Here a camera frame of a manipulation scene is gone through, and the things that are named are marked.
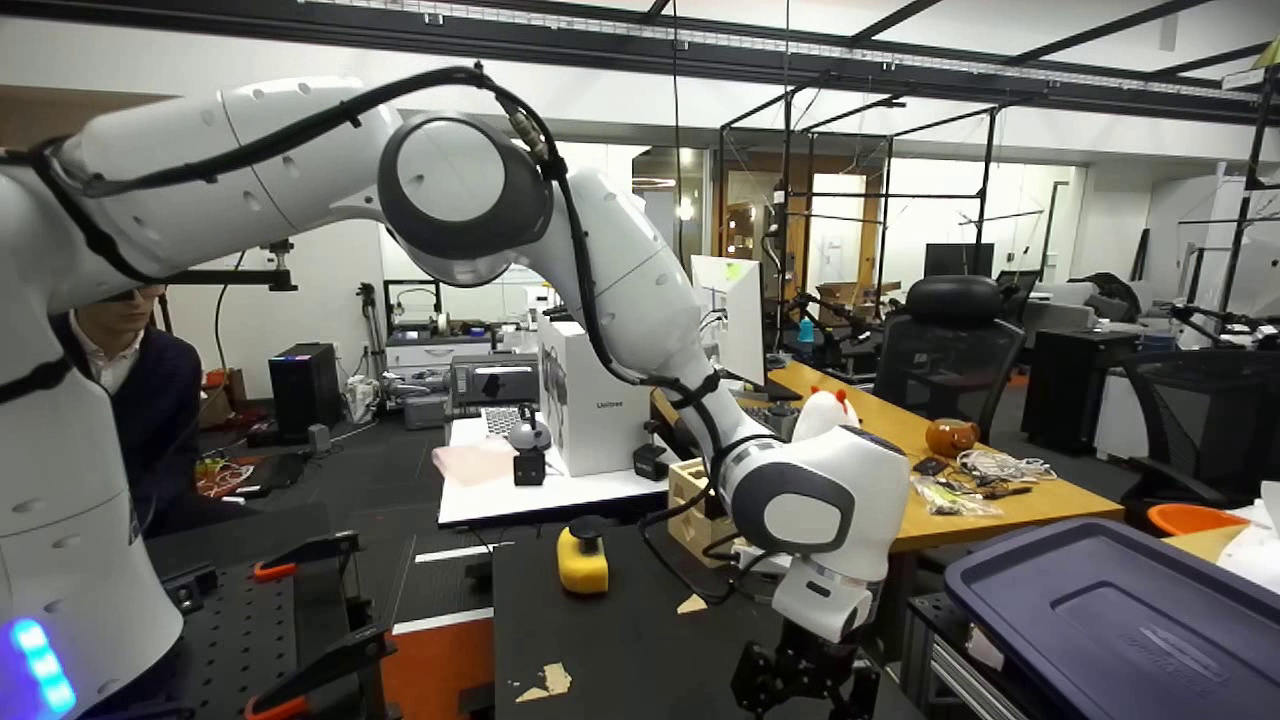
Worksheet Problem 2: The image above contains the yellow tape dispenser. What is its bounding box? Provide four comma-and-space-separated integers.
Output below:
553, 525, 615, 600

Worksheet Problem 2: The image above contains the black office chair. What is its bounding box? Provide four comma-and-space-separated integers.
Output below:
868, 268, 1032, 433

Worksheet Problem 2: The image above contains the navy plastic storage bin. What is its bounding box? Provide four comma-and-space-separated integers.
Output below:
939, 516, 1280, 720

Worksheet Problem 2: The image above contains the pale pink paper sheet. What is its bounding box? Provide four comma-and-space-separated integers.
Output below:
428, 436, 521, 490

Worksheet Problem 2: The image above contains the black cabinet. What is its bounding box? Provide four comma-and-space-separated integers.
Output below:
1021, 320, 1139, 462

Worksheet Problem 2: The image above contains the orange bowl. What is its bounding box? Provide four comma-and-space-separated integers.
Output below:
1146, 495, 1253, 540

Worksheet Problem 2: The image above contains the pile of plastic wrappers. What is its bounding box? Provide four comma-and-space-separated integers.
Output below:
907, 442, 1061, 519

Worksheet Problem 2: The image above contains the wooden shape sorter box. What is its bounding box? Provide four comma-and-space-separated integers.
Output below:
665, 456, 737, 569

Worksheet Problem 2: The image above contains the black mesh chair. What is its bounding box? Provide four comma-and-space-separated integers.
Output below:
1116, 342, 1280, 507

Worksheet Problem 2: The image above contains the wooden desk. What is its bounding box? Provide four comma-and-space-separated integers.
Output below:
649, 356, 1125, 569

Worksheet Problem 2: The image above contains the black background monitor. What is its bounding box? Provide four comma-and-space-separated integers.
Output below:
921, 236, 1000, 284

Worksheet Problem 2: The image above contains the person in dark jacket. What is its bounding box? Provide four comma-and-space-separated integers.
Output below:
58, 284, 208, 540

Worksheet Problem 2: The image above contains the small framed screen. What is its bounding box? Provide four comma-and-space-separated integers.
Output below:
382, 272, 449, 342

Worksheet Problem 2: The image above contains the white paper sheet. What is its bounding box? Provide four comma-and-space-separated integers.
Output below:
1205, 476, 1280, 598

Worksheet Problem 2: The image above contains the black stand base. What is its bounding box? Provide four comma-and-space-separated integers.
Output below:
508, 446, 553, 490

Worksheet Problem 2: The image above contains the grey Unitree device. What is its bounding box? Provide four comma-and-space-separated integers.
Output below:
449, 348, 545, 418

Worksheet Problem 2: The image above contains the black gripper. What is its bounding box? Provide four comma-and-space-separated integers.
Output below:
730, 622, 888, 720

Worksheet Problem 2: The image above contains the orange pumpkin ball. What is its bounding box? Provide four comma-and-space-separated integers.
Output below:
925, 411, 984, 466

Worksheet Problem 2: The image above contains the orange-handled black clamp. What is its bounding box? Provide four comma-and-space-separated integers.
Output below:
246, 530, 363, 592
241, 622, 400, 720

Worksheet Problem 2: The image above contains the black camera on stand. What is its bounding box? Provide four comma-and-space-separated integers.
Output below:
121, 236, 302, 300

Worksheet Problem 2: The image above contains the orange plastic panel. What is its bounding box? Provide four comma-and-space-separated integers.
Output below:
382, 613, 500, 720

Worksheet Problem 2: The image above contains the large white cardboard box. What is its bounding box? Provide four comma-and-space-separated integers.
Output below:
538, 315, 660, 480

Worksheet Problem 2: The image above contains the black PC tower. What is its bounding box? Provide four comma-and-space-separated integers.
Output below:
264, 338, 347, 442

